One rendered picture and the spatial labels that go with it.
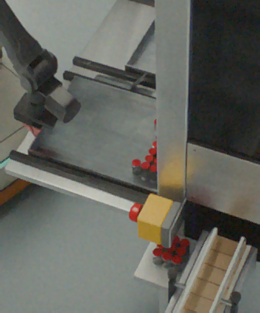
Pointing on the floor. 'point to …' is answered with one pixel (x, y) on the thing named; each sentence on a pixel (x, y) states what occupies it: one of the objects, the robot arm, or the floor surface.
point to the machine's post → (173, 86)
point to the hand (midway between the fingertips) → (36, 132)
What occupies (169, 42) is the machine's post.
